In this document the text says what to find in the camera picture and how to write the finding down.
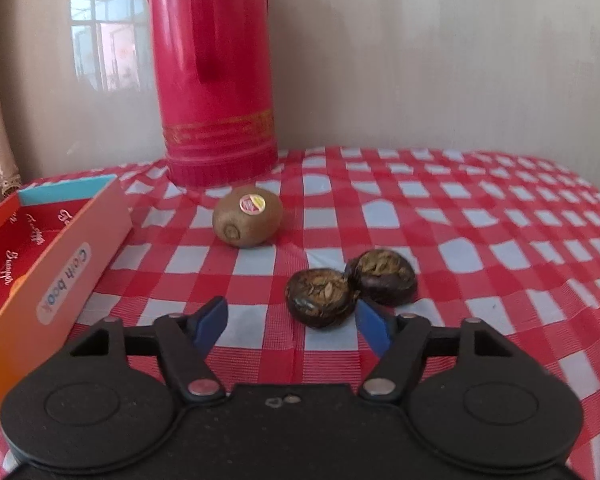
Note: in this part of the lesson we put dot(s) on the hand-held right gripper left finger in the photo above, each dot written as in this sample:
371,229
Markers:
212,322

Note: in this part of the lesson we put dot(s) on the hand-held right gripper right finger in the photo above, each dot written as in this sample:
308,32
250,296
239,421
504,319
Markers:
375,327

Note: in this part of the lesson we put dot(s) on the dark water chestnut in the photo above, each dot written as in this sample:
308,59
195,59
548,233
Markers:
382,277
320,297

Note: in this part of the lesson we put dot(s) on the colourful cardboard box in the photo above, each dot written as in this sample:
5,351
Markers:
65,280

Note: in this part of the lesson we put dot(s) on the brown kiwi with sticker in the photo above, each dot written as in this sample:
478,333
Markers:
247,222

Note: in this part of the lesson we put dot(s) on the red white checkered tablecloth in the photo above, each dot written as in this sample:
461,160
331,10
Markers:
480,240

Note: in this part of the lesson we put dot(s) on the red thermos flask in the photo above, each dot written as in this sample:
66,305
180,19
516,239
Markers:
210,110

